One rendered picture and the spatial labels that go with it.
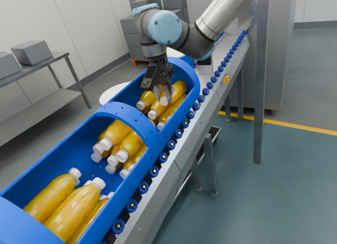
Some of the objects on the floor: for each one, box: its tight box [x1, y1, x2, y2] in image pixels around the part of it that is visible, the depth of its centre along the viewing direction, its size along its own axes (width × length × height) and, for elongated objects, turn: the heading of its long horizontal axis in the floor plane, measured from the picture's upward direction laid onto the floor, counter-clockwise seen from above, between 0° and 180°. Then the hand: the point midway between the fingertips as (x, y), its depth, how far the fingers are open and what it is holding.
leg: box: [190, 157, 202, 192], centre depth 168 cm, size 6×6×63 cm
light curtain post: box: [253, 0, 270, 164], centre depth 149 cm, size 6×6×170 cm
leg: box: [237, 69, 244, 124], centre depth 228 cm, size 6×6×63 cm
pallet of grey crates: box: [119, 0, 190, 66], centre depth 427 cm, size 120×80×119 cm
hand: (163, 101), depth 93 cm, fingers closed on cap, 4 cm apart
